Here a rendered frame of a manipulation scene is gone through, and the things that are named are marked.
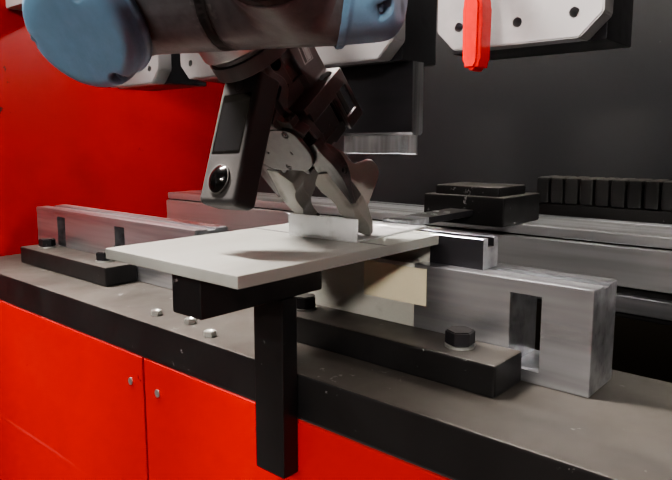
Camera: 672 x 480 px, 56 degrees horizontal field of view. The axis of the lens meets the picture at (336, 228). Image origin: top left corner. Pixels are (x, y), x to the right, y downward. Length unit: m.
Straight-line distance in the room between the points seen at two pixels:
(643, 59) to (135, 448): 0.92
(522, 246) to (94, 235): 0.70
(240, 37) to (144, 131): 1.14
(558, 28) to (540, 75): 0.60
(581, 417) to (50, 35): 0.47
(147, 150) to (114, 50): 1.12
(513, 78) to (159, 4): 0.87
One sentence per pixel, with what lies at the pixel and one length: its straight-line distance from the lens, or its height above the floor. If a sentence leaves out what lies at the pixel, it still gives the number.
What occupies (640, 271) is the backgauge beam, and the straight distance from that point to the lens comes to 0.83.
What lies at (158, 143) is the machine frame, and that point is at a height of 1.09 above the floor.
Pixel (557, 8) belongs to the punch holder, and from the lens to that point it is 0.57.
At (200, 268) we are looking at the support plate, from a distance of 0.48.
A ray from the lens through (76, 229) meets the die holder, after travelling 1.20.
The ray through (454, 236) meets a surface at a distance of 0.64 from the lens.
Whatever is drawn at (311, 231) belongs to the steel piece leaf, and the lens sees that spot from 0.62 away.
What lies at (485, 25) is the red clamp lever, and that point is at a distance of 0.56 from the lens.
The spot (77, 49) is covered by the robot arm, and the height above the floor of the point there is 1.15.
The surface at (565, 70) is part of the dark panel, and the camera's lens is 1.15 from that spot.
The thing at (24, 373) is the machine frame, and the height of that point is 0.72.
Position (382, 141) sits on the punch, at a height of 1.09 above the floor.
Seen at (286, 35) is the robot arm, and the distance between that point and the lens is 0.37.
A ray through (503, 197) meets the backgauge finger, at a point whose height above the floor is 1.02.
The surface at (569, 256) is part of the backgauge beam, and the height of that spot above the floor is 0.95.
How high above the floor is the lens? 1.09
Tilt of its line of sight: 8 degrees down
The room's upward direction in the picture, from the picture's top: straight up
